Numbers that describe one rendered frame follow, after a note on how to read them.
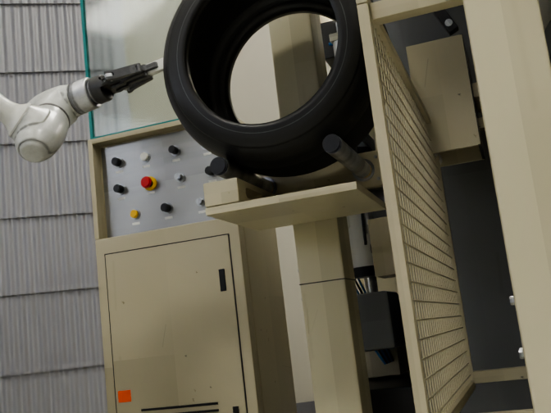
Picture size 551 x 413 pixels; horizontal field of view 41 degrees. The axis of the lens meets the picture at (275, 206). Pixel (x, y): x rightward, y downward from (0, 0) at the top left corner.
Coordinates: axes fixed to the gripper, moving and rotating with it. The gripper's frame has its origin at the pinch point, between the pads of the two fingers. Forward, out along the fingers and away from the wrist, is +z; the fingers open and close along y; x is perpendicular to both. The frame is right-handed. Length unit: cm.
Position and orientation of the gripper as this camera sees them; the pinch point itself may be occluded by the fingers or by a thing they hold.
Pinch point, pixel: (159, 65)
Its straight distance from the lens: 201.5
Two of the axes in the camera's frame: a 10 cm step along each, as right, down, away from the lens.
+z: 9.1, -3.0, -2.7
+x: 2.5, 9.5, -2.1
